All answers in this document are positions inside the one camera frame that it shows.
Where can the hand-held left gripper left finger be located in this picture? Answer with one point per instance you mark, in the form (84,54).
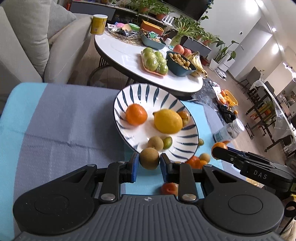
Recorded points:
(134,169)

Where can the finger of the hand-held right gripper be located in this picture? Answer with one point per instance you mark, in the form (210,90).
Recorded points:
(245,154)
(226,155)

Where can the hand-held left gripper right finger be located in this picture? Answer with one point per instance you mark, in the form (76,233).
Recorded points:
(164,169)

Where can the brown round fruit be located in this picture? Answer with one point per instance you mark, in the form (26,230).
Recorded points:
(149,158)
(204,157)
(155,142)

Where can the red apple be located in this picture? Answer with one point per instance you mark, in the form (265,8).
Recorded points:
(187,51)
(170,188)
(178,49)

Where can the small green kumquat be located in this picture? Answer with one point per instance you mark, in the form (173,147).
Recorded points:
(200,141)
(167,142)

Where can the orange mandarin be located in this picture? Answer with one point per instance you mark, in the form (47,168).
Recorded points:
(193,162)
(136,114)

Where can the yellow lemon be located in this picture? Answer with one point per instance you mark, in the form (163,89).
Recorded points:
(168,121)

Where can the white blue striped bowl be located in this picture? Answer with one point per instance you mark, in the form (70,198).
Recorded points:
(148,92)

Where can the clear bottle orange label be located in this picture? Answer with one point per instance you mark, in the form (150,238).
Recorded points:
(229,131)

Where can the black bag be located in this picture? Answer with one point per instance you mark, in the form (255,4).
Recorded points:
(227,114)

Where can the dining table plastic cover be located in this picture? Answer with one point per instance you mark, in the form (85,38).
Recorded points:
(277,111)

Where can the orange basket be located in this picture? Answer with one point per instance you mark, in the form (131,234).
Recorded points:
(231,98)

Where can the dark marble round table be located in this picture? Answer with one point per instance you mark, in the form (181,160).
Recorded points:
(203,97)

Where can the pile of snack packets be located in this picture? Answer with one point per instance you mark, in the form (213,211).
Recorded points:
(218,92)

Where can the dark dining chair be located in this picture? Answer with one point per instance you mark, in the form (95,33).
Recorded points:
(251,78)

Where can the white robot vacuum dock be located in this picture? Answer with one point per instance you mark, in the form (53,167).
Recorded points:
(223,69)

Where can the blue grey tablecloth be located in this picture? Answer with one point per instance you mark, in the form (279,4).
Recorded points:
(57,127)

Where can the bunch of bananas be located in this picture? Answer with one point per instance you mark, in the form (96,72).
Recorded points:
(197,66)

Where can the dark blue bowl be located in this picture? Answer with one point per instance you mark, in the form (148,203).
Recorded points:
(179,70)

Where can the tall leafy plant white pot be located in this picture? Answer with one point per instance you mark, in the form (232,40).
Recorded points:
(222,54)

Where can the pile of longans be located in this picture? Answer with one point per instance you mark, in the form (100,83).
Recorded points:
(180,60)

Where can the pack of green apples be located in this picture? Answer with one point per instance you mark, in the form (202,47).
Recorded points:
(153,61)

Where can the white round coffee table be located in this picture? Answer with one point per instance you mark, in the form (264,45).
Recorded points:
(120,53)

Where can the potted green plant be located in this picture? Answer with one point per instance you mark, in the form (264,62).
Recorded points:
(142,5)
(208,39)
(200,32)
(161,12)

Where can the small white cup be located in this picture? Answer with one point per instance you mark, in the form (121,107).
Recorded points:
(168,41)

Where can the teal snack tray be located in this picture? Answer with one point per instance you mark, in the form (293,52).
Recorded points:
(150,41)

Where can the spider plant in glass vase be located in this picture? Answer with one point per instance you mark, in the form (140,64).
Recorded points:
(182,32)

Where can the woven placemat with snacks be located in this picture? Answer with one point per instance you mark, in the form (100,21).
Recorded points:
(122,36)

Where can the small green bowl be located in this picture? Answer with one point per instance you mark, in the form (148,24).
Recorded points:
(134,27)

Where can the orange box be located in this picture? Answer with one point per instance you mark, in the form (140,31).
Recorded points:
(151,27)

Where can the hanging green vine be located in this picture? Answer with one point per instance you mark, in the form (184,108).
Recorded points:
(207,10)

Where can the yellow can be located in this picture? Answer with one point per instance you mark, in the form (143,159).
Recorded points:
(98,25)

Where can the white slatted holder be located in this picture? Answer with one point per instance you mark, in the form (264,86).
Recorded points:
(168,19)

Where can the grey cushion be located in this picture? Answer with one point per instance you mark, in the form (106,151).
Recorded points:
(60,16)

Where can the beige sofa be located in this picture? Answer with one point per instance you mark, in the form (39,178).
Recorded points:
(23,34)

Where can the black wall television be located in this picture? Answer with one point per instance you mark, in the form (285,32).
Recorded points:
(185,7)

